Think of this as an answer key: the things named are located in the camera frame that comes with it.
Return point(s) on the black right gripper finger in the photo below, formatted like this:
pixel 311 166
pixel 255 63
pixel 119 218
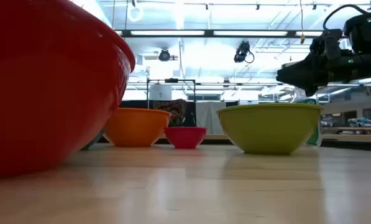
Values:
pixel 294 73
pixel 310 90

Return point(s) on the yellow-green plastic bowl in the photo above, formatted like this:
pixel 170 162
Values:
pixel 269 130

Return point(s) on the small pink plastic bowl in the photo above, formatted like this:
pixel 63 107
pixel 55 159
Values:
pixel 185 137

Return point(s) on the orange plastic bowl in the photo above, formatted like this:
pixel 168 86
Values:
pixel 135 127

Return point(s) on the large red plastic bowl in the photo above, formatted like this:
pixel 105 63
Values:
pixel 48 93

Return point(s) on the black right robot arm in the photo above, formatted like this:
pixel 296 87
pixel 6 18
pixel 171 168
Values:
pixel 367 29

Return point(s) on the green cleaner spray bottle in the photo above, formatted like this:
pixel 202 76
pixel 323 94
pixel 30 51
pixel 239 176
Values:
pixel 314 138

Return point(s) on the light blue background device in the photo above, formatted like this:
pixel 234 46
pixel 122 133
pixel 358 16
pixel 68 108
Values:
pixel 363 122

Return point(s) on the long wooden background table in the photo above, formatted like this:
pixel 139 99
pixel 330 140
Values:
pixel 350 137

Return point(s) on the black ceiling beam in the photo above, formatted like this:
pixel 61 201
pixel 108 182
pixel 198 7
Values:
pixel 210 33

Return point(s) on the white curtain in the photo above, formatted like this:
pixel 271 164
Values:
pixel 208 118

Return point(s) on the person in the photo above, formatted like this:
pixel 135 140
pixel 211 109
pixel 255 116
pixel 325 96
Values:
pixel 176 117

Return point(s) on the round black ceiling spotlight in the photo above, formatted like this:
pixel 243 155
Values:
pixel 164 55

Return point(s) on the black overhead camera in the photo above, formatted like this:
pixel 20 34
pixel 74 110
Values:
pixel 242 51

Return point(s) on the patterned wall tapestry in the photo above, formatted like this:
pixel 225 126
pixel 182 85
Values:
pixel 165 105

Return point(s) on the black metal stand frame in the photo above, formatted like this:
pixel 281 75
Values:
pixel 147 93

